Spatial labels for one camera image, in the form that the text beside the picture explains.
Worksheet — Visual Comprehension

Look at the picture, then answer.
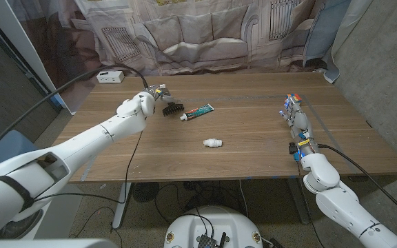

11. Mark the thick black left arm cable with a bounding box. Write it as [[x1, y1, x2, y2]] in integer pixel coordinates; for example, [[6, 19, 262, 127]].
[[0, 64, 150, 169]]

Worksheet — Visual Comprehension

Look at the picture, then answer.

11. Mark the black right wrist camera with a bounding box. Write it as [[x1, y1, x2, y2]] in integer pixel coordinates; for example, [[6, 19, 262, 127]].
[[288, 142, 301, 162]]

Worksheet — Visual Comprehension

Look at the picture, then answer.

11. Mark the grey table leg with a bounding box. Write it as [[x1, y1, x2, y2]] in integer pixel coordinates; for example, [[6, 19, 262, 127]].
[[286, 178, 310, 225]]

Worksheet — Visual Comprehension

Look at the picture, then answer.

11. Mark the colourful Rubik's cube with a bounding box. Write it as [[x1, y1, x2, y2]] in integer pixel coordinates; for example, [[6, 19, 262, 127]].
[[285, 93, 303, 104]]

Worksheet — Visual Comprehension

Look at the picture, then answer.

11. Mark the white panel edge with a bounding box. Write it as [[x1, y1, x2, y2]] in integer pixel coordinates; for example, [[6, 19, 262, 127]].
[[0, 0, 77, 115]]

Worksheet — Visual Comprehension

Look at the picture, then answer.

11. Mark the thin black left wrist cable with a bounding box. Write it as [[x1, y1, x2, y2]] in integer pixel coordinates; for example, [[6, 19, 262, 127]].
[[34, 130, 143, 204]]

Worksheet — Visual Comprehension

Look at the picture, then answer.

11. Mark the black hair clip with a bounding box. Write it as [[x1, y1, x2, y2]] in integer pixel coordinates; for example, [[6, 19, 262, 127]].
[[162, 101, 185, 117]]

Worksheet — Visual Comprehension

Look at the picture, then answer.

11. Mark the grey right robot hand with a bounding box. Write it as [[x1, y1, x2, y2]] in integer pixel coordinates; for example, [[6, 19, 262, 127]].
[[279, 96, 320, 156]]

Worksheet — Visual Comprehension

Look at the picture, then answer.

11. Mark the black round fan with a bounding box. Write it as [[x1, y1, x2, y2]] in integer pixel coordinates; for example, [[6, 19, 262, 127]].
[[132, 181, 161, 203]]

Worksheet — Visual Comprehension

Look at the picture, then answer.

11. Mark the white table leg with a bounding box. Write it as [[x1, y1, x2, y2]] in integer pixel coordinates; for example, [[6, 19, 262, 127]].
[[112, 182, 132, 229]]

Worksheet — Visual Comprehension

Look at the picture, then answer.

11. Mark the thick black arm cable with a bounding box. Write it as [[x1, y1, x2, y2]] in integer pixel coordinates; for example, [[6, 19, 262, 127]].
[[0, 64, 150, 169], [317, 143, 397, 227]]

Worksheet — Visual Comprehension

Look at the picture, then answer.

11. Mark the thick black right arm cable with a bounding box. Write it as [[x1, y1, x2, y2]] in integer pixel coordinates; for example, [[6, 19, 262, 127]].
[[317, 143, 397, 227]]

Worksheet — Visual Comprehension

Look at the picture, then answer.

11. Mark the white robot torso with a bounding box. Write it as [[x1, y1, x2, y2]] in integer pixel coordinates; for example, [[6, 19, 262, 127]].
[[163, 205, 264, 248]]

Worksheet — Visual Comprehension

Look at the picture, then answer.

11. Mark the black floor cable bundle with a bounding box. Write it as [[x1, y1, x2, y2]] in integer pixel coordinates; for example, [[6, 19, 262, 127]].
[[153, 180, 251, 225]]

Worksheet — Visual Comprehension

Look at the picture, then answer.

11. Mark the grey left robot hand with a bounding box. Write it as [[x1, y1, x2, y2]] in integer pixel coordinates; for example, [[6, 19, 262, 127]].
[[142, 83, 177, 104]]

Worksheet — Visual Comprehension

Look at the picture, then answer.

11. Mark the green Colgate toothpaste tube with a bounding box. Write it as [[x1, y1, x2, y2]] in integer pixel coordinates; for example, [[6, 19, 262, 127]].
[[179, 103, 216, 122]]

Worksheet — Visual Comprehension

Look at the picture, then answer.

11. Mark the printed sofa backdrop cloth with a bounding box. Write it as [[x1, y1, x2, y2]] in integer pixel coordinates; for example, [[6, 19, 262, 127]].
[[7, 0, 353, 114]]

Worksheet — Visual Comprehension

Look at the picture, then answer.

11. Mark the pale grey curtain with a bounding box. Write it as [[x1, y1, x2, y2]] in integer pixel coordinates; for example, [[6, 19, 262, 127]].
[[324, 0, 375, 84]]

